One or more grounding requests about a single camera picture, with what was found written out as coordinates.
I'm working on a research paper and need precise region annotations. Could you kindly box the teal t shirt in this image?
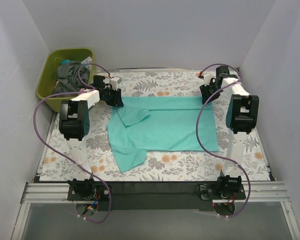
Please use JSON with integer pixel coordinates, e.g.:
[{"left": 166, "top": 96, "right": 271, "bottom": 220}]
[{"left": 106, "top": 96, "right": 219, "bottom": 172}]

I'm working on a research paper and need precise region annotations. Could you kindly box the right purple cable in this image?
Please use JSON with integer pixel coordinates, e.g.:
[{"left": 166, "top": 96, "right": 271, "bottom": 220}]
[{"left": 196, "top": 63, "right": 252, "bottom": 222}]

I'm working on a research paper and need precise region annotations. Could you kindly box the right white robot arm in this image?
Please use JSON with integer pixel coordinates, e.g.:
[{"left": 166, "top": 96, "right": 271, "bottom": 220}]
[{"left": 198, "top": 64, "right": 259, "bottom": 199}]

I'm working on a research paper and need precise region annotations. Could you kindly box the green plastic laundry bin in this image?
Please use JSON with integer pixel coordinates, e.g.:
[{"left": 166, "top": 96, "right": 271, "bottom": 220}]
[{"left": 35, "top": 47, "right": 95, "bottom": 113}]

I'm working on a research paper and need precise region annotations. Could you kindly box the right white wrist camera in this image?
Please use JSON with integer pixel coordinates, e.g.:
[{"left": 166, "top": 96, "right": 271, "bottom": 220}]
[{"left": 203, "top": 73, "right": 216, "bottom": 87}]

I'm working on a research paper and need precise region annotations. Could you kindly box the clear plastic bag in bin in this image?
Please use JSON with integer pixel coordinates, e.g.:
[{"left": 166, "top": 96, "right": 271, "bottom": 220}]
[{"left": 80, "top": 56, "right": 93, "bottom": 73}]

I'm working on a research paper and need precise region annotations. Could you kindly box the aluminium frame rail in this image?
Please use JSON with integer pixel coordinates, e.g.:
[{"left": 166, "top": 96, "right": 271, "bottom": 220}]
[{"left": 12, "top": 181, "right": 300, "bottom": 240}]

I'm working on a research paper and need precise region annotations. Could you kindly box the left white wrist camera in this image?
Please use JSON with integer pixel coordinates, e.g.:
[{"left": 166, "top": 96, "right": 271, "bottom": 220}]
[{"left": 109, "top": 76, "right": 122, "bottom": 91}]

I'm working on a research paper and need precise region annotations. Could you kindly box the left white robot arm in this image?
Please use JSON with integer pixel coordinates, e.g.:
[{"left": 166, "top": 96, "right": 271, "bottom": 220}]
[{"left": 59, "top": 75, "right": 124, "bottom": 200}]

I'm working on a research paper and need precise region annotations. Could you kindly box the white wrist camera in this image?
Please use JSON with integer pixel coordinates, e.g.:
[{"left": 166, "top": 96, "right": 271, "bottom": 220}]
[
  {"left": 109, "top": 76, "right": 122, "bottom": 91},
  {"left": 203, "top": 73, "right": 216, "bottom": 87}
]

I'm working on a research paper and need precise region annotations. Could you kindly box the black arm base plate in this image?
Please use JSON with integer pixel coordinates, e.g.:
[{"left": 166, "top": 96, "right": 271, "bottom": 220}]
[{"left": 67, "top": 179, "right": 247, "bottom": 211}]

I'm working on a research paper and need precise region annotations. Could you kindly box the grey t shirt in bin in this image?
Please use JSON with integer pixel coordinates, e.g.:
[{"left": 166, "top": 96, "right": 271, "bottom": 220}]
[{"left": 52, "top": 61, "right": 90, "bottom": 94}]

